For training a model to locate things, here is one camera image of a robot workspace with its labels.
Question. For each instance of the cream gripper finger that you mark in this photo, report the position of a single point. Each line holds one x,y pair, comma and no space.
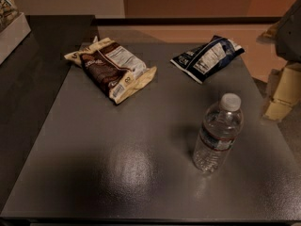
283,91

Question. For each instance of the white box with snacks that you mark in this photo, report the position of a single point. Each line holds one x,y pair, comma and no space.
14,28

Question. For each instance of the brown chip bag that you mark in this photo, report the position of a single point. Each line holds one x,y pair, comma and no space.
116,71

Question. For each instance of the dark side counter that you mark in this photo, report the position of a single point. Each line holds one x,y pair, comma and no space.
30,79

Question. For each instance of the blue chip bag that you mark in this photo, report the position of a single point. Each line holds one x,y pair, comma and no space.
207,59

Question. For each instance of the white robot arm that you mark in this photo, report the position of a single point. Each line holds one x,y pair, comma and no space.
286,34

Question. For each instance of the clear plastic water bottle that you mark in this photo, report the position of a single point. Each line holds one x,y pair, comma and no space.
221,125

